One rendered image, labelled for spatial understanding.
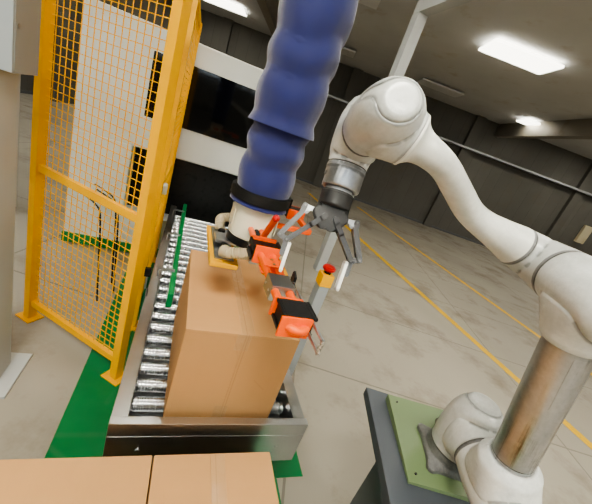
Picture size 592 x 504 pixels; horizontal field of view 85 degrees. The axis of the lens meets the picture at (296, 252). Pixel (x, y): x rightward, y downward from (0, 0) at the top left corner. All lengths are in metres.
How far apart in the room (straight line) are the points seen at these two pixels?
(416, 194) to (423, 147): 12.04
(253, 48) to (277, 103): 11.32
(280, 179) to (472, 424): 0.98
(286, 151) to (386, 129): 0.59
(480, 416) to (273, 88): 1.18
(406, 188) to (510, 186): 3.63
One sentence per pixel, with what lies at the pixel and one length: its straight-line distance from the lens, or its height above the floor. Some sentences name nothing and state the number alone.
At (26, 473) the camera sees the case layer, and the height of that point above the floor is 0.54.
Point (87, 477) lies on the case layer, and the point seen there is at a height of 0.54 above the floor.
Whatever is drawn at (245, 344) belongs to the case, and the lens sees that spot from 1.16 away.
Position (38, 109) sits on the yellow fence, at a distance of 2.16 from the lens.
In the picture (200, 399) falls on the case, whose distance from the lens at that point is 1.32.
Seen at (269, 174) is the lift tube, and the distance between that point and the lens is 1.11.
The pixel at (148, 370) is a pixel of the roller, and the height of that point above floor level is 0.54.
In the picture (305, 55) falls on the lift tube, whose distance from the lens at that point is 1.10.
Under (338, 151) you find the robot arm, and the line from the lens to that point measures 0.72.
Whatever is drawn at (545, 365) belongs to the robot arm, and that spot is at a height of 1.34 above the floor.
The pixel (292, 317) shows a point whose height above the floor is 1.27.
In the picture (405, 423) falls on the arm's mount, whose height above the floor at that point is 0.77.
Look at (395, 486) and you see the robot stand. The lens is 1.26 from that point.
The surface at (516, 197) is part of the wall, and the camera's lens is 14.13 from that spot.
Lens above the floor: 1.62
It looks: 20 degrees down
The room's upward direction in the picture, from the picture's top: 20 degrees clockwise
